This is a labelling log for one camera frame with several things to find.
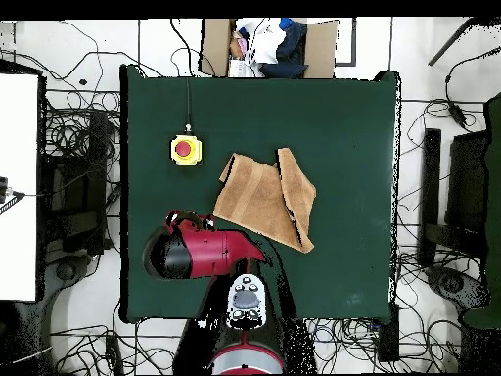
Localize dark green table cloth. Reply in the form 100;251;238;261
118;64;402;324

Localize yellow emergency stop button box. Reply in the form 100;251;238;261
169;133;204;167

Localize black chair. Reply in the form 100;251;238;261
42;110;110;257
417;127;491;268

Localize tangled black floor cables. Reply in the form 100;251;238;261
42;87;177;375
308;218;490;374

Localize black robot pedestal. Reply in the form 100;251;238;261
172;316;318;376

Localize green covered furniture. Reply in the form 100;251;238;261
461;92;501;331

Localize black power strip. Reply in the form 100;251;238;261
376;304;401;364

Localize black emergency stop cable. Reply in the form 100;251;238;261
184;77;194;134

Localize black power adapter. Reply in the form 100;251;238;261
447;102;468;127

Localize white panel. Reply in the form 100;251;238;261
0;71;40;303

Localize tan terry towel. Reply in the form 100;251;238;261
212;147;317;255

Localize black rod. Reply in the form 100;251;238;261
427;17;478;67

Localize brown cardboard box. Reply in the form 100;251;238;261
200;18;340;79

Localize dark rectangular frame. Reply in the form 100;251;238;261
335;17;358;68

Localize navy blue garment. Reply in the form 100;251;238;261
258;19;309;79

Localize white garment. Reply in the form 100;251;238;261
234;17;288;67

